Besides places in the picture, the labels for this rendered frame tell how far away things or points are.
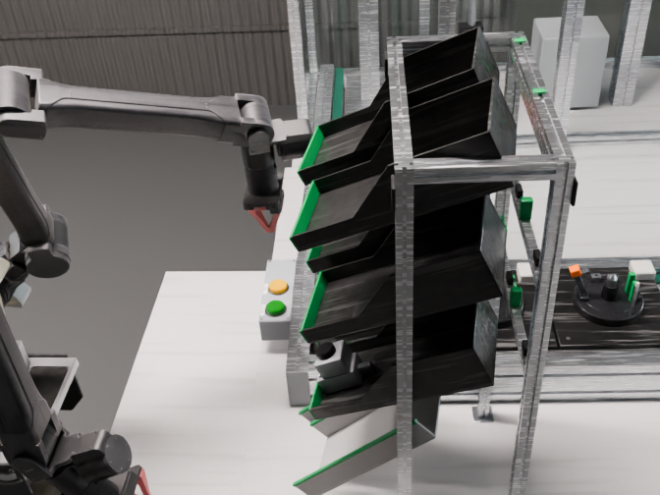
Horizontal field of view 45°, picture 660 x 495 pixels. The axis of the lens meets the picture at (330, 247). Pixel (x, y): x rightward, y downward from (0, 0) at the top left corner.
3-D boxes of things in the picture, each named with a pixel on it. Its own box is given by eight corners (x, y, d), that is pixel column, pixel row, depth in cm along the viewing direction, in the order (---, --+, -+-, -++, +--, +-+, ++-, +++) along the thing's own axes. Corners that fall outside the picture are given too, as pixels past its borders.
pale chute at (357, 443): (312, 500, 131) (292, 485, 130) (328, 436, 141) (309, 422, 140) (436, 438, 115) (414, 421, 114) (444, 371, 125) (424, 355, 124)
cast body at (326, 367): (325, 395, 122) (302, 363, 118) (329, 374, 125) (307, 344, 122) (374, 382, 118) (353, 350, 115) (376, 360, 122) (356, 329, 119)
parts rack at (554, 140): (393, 577, 133) (386, 174, 84) (387, 408, 162) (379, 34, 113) (520, 577, 132) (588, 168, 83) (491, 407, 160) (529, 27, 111)
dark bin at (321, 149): (304, 186, 111) (278, 142, 107) (324, 138, 121) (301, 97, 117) (496, 120, 99) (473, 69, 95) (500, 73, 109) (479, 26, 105)
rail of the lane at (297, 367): (290, 406, 164) (285, 369, 157) (310, 172, 234) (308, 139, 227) (316, 405, 163) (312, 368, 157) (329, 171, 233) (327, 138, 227)
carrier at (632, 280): (558, 353, 159) (566, 306, 151) (537, 275, 178) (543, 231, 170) (682, 351, 157) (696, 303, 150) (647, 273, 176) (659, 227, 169)
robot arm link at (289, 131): (238, 95, 134) (247, 134, 130) (304, 84, 135) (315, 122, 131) (245, 140, 144) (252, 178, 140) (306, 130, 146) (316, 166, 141)
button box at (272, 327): (260, 341, 173) (257, 320, 170) (269, 279, 190) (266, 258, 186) (293, 340, 173) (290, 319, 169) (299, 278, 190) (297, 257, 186)
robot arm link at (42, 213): (-74, 76, 117) (-76, 127, 111) (21, 59, 118) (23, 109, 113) (31, 238, 155) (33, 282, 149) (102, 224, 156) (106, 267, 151)
